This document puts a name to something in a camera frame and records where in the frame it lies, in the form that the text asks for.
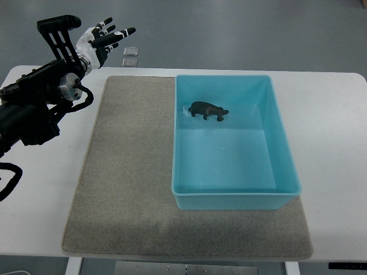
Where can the white table leg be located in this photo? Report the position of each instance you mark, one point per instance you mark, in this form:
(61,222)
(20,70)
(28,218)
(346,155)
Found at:
(73,266)
(292,268)

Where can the upper floor socket plate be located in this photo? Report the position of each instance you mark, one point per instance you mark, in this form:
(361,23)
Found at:
(131,51)

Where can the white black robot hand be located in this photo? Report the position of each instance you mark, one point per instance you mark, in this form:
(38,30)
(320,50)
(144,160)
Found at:
(94,46)

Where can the brown toy hippo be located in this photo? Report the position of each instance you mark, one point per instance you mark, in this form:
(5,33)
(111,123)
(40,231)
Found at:
(207,109)

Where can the floor socket plate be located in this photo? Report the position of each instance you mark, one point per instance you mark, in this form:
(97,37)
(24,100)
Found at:
(130,62)
(131,51)

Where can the metal table base plate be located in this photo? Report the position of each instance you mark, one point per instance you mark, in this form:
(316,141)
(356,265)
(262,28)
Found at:
(124,267)

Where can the grey felt mat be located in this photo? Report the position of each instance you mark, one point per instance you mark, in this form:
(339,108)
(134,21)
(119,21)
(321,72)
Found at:
(124,206)

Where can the white table leg left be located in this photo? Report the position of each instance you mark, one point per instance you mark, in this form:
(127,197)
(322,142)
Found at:
(73,266)

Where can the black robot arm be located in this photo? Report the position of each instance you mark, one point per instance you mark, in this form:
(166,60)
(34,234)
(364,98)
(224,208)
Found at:
(32,107)

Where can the black table control panel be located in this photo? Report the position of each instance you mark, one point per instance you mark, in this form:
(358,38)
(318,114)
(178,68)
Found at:
(347,266)

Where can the white table leg right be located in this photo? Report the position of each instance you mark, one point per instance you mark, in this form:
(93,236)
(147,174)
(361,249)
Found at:
(292,268)

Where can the lower floor socket plate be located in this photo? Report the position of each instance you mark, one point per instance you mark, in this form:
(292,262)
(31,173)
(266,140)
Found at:
(130,62)

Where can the blue plastic box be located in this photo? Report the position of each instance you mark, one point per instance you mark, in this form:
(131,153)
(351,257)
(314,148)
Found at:
(241,163)

